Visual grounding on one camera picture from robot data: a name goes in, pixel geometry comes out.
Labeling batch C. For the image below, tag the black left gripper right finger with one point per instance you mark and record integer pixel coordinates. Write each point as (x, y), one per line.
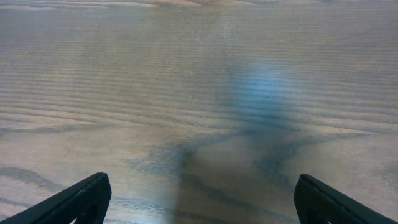
(318, 203)

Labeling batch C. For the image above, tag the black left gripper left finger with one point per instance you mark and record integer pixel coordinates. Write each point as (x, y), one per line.
(86, 202)

